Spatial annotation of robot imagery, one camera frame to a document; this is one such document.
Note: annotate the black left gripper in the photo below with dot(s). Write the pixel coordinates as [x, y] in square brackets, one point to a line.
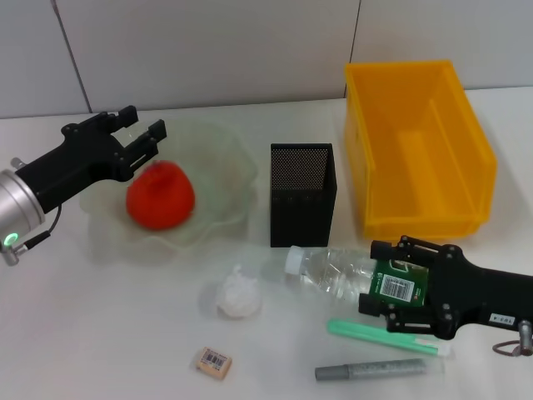
[79, 158]

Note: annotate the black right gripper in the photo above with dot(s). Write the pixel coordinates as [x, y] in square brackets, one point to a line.
[483, 296]

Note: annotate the clear water bottle green label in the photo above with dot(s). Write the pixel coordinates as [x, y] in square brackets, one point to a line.
[333, 271]

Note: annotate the green pen with clear cap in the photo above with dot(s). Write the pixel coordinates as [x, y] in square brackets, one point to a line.
[375, 335]

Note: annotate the red-orange toy orange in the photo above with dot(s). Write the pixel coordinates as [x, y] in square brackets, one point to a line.
[162, 196]

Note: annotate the white paper ball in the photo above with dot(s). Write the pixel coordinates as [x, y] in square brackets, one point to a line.
[239, 296]

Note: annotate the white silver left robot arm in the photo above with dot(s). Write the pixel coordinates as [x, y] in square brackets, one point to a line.
[16, 208]

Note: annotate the translucent green wavy fruit plate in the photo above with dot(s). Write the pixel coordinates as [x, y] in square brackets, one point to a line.
[216, 166]

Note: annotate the grey marker pen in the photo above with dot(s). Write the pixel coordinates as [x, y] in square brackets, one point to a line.
[375, 369]

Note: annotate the black mesh pen holder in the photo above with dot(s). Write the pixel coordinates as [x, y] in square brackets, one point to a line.
[300, 216]

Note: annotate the beige eraser with barcode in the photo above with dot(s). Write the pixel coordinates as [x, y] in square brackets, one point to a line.
[213, 362]

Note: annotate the yellow plastic bin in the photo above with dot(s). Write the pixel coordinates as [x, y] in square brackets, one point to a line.
[416, 137]

